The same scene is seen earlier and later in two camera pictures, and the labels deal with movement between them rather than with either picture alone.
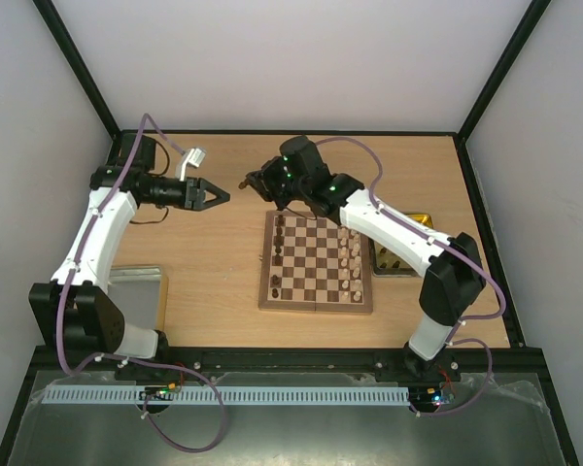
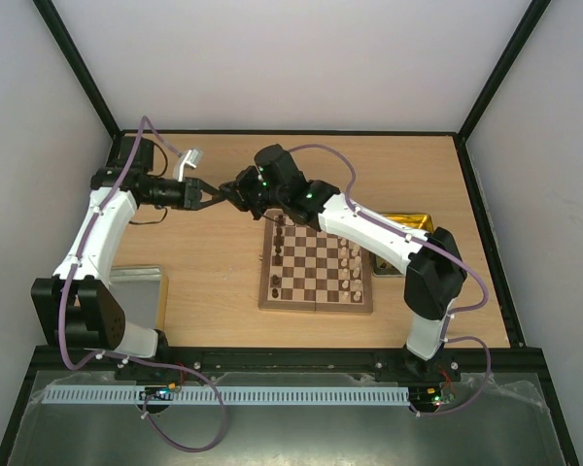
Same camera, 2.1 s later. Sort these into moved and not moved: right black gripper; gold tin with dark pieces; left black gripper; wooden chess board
Moved: right black gripper
Not moved: wooden chess board; left black gripper; gold tin with dark pieces
